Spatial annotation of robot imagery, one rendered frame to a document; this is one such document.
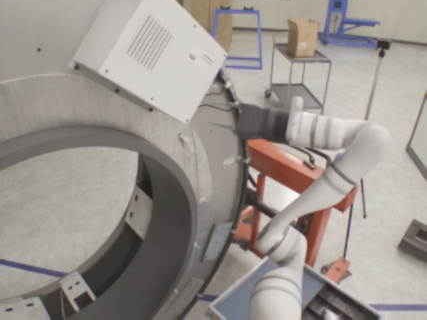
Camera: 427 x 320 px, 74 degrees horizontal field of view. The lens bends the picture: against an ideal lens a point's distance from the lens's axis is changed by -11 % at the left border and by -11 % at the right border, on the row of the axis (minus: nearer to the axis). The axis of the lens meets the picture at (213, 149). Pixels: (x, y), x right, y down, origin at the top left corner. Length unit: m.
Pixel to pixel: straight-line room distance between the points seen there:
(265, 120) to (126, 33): 0.33
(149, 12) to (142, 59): 0.08
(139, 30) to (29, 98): 0.24
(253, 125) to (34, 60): 0.45
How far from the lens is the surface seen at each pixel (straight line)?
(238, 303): 1.36
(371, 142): 0.63
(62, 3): 0.62
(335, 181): 0.67
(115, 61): 0.54
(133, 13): 0.55
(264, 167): 1.65
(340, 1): 8.68
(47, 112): 0.65
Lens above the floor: 1.84
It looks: 32 degrees down
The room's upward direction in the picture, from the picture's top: straight up
